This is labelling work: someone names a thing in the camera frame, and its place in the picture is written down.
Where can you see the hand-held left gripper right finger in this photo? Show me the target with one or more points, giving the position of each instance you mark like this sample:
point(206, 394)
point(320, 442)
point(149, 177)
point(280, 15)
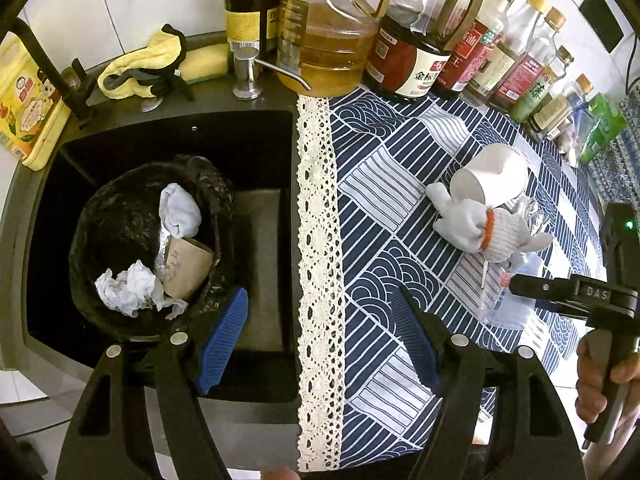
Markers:
point(417, 340)

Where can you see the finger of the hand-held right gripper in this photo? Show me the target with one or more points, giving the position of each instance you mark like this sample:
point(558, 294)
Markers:
point(542, 287)

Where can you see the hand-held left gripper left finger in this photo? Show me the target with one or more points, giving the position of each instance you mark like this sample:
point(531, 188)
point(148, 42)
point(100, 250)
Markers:
point(222, 340)

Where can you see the brown paper cup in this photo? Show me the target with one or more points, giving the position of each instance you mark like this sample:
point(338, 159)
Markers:
point(187, 270)

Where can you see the bin with black bag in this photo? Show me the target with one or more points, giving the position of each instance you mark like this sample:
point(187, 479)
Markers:
point(115, 220)

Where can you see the person's right forearm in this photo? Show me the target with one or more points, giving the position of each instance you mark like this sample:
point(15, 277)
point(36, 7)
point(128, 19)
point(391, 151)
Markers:
point(605, 462)

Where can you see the person's right hand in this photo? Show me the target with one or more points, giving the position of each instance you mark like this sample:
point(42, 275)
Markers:
point(590, 390)

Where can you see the blue patterned woven cloth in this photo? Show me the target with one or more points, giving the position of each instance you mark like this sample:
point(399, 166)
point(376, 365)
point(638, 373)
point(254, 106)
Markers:
point(612, 172)

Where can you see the black sink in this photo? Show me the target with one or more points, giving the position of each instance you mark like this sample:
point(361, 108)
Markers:
point(260, 260)

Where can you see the navy patterned lace-edged tablecloth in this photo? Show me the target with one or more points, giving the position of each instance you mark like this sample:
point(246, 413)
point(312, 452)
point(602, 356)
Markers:
point(380, 260)

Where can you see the white paper cup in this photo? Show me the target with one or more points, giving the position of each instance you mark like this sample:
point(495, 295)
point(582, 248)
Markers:
point(492, 175)

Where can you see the green packet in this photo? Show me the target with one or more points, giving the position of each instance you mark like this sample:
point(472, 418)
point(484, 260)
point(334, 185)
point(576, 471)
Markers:
point(607, 125)

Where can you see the small spice jar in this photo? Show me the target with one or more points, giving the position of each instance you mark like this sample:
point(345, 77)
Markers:
point(564, 132)

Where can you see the small bottle with gold cap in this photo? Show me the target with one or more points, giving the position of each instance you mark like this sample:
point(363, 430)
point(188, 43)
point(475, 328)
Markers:
point(554, 110)

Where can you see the green-label bottle with gold cap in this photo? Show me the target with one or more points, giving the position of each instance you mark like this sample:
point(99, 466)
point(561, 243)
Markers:
point(537, 96)

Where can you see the red-label bottle with gold cap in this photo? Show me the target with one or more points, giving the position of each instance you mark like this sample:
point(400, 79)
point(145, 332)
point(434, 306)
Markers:
point(522, 80)

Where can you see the clear bottle with yellow cap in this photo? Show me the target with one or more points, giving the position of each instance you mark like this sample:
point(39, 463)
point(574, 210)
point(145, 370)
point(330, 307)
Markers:
point(494, 77)

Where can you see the red-label bottle with black cap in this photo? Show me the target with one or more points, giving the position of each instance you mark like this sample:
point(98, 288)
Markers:
point(472, 55)

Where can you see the dark soy sauce jug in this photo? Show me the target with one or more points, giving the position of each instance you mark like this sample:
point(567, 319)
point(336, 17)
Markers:
point(415, 65)

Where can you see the black suction holder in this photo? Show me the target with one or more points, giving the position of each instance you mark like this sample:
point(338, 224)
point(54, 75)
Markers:
point(167, 82)

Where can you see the metal soap dispenser pump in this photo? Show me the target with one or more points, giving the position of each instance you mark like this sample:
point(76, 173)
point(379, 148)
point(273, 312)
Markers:
point(248, 72)

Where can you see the yellow sponge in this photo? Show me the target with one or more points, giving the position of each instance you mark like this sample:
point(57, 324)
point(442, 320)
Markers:
point(206, 62)

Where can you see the yellow cleaning cloth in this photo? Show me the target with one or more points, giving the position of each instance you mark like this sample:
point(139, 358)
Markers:
point(142, 62)

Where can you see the yellow dish soap bottle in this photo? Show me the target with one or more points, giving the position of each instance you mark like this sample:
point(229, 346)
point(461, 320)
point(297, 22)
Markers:
point(25, 110)

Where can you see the large clear oil jug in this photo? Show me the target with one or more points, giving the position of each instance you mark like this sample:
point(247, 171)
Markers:
point(325, 45)

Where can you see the black faucet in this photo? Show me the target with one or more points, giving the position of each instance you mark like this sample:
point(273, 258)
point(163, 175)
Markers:
point(50, 70)

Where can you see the dark bottle with green cap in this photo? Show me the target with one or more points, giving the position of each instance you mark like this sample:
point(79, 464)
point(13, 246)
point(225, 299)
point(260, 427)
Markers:
point(245, 5)

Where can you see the black wall socket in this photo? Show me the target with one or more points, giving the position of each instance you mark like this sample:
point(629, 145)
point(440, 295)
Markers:
point(602, 20)

